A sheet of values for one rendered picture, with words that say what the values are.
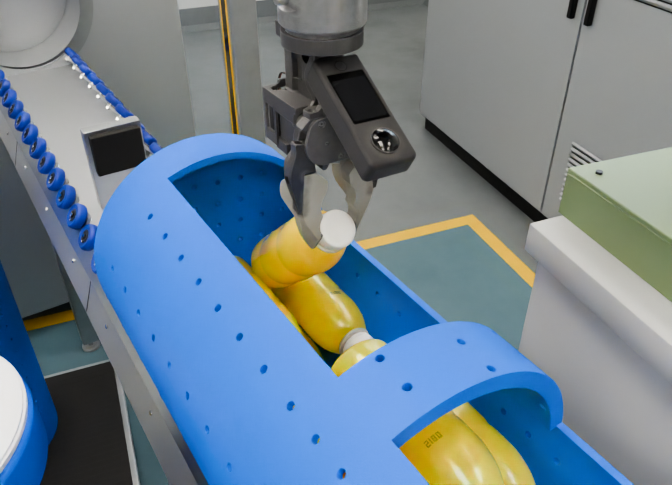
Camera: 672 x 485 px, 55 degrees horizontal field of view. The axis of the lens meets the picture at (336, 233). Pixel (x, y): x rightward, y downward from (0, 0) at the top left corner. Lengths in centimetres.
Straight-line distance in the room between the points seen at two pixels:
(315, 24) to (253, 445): 33
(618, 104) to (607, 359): 171
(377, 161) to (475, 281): 206
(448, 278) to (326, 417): 210
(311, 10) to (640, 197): 42
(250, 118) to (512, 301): 137
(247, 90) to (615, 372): 97
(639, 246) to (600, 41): 176
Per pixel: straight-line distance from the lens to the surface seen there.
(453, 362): 49
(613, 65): 242
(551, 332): 84
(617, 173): 81
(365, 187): 64
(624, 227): 75
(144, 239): 70
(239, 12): 139
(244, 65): 142
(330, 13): 54
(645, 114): 234
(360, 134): 52
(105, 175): 125
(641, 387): 75
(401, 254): 265
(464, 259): 266
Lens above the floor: 158
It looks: 35 degrees down
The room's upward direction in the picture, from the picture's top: straight up
